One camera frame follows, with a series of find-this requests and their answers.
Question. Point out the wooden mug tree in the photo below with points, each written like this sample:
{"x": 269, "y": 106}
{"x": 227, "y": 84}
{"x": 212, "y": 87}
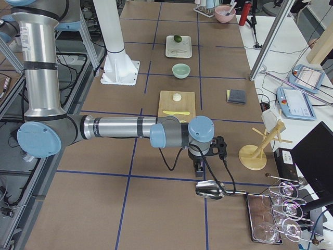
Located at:
{"x": 252, "y": 156}

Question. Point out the black camera tripod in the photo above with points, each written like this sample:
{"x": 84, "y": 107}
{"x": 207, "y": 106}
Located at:
{"x": 252, "y": 22}

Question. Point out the mint green bowl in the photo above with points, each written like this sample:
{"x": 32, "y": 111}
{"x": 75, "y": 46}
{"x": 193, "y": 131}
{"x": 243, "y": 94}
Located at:
{"x": 181, "y": 70}

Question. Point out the white wire cup rack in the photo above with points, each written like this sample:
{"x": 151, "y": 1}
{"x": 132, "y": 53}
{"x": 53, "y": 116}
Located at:
{"x": 207, "y": 12}

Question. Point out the white bear tray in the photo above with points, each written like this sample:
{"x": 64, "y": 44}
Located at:
{"x": 184, "y": 44}

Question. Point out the black monitor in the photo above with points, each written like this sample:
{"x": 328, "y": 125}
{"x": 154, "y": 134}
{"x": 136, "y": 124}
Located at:
{"x": 313, "y": 156}

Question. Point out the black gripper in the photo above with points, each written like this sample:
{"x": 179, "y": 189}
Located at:
{"x": 195, "y": 157}

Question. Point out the wooden cutting board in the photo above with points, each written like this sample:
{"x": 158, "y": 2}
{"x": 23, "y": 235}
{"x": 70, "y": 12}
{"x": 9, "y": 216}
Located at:
{"x": 186, "y": 103}

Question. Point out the wine glass rack tray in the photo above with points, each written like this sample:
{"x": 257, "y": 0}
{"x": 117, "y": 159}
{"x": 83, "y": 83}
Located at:
{"x": 277, "y": 212}

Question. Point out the grey folded cloth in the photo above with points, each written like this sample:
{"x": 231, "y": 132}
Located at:
{"x": 237, "y": 96}

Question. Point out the blue teach pendant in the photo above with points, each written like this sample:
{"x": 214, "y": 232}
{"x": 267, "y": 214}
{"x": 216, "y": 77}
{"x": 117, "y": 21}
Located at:
{"x": 307, "y": 78}
{"x": 295, "y": 104}

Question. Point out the red bottle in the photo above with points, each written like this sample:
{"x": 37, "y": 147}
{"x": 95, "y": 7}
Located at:
{"x": 245, "y": 11}

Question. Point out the aluminium frame post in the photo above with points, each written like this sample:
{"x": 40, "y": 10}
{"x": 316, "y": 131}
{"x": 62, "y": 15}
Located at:
{"x": 277, "y": 24}

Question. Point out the yellow sponge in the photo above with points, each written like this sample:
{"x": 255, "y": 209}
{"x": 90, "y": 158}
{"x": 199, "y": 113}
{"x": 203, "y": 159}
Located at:
{"x": 227, "y": 94}

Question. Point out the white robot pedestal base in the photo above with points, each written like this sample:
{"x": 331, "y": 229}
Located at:
{"x": 119, "y": 69}

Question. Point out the metal scoop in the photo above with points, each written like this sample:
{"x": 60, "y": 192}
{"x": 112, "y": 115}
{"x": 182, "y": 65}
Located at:
{"x": 211, "y": 190}

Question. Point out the blue teach pendant near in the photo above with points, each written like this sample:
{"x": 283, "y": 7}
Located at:
{"x": 295, "y": 104}

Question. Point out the light blue cup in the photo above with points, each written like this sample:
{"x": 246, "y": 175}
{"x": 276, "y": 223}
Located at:
{"x": 210, "y": 4}

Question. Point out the pink mixing bowl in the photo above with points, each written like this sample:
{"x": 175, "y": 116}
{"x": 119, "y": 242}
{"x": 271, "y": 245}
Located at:
{"x": 223, "y": 14}

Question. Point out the blue teach pendant far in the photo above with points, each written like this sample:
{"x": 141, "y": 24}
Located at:
{"x": 307, "y": 78}

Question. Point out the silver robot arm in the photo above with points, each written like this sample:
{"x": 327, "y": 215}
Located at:
{"x": 47, "y": 127}

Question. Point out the yellow plastic knife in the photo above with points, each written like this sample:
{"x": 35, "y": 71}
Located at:
{"x": 176, "y": 112}

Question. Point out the green avocado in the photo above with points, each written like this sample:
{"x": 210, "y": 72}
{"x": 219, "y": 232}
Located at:
{"x": 177, "y": 38}

